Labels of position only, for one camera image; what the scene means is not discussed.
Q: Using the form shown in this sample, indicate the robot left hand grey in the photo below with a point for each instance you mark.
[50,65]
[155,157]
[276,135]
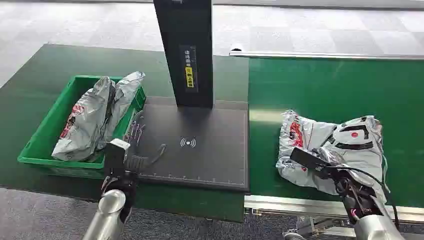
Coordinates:
[136,161]

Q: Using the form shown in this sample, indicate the robot right hand grey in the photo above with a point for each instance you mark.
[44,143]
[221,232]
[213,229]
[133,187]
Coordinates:
[344,165]

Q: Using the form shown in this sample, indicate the robot left arm silver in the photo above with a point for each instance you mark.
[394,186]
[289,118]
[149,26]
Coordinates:
[109,212]

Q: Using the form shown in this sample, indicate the robot right arm silver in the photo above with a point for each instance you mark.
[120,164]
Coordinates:
[367,212]

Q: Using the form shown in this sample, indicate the crumpled grey parcel red print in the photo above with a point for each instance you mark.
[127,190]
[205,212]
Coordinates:
[298,136]

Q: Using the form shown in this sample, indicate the grey parcel with red print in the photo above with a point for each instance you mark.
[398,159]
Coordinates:
[82,129]

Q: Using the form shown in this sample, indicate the plain grey plastic parcel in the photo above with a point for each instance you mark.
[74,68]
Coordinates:
[124,96]

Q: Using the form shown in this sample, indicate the green conveyor belt with rails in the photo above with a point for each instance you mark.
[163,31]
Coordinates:
[331,86]

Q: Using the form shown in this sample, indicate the green plastic crate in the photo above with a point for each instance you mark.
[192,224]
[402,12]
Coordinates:
[43,142]

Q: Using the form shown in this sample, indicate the black and yellow column label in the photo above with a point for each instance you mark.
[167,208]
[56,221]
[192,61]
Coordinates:
[189,69]

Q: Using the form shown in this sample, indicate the black scanner column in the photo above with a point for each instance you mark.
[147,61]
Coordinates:
[188,30]

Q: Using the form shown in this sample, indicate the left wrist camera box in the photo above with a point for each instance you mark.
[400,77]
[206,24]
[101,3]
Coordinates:
[116,155]

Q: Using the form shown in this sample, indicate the black scanner base plate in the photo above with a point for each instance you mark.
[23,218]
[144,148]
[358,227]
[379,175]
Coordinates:
[205,159]

